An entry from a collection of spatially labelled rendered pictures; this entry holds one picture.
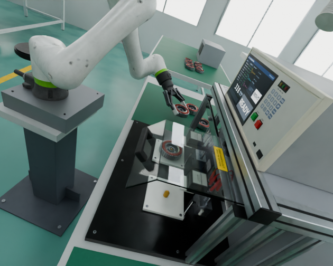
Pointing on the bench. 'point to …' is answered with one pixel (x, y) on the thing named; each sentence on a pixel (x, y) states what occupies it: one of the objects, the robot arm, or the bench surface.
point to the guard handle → (146, 134)
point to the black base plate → (147, 217)
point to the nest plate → (160, 208)
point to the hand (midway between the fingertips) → (180, 110)
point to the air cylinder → (201, 205)
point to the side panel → (308, 254)
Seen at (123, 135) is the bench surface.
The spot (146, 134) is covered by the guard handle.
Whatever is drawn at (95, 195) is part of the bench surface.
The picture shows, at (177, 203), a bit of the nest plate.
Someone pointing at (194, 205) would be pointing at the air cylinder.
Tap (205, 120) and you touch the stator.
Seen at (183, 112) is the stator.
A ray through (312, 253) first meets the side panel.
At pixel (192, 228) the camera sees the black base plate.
